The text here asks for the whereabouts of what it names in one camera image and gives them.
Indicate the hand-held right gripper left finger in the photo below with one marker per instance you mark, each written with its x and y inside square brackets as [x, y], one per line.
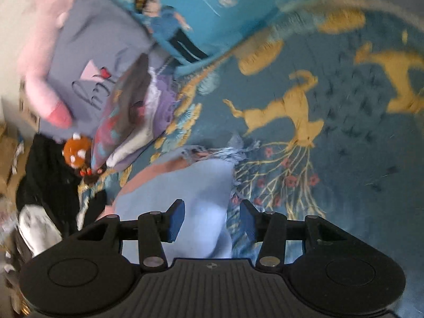
[177, 220]

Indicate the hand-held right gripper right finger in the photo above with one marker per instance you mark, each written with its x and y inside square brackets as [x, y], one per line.
[247, 222]

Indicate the pink and blue tasselled scarf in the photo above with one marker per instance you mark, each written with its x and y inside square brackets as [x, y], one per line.
[185, 188]

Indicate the black folded garment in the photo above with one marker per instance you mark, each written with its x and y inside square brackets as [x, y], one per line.
[96, 205]

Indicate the white folded garment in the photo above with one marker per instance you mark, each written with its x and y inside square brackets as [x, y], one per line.
[129, 150]

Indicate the blue deer print quilt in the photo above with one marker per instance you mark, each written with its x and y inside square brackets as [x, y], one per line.
[347, 172]

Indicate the purple folded garment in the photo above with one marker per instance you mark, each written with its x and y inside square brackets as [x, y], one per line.
[165, 106]

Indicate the grey printed folded shirt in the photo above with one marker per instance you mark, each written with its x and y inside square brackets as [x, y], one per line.
[122, 112]

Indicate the red panda plush toy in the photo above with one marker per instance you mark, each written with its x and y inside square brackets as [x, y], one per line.
[78, 149]

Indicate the black jacket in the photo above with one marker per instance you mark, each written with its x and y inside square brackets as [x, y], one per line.
[49, 179]

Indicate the white cloth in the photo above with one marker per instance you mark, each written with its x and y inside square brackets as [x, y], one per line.
[36, 228]

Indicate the grey pillow with script print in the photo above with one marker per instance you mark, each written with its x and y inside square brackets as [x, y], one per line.
[99, 39]

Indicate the blue cartoon police cushion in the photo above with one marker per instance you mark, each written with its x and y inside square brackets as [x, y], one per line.
[215, 23]

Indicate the pink plush toy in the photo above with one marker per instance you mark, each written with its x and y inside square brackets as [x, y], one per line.
[39, 73]

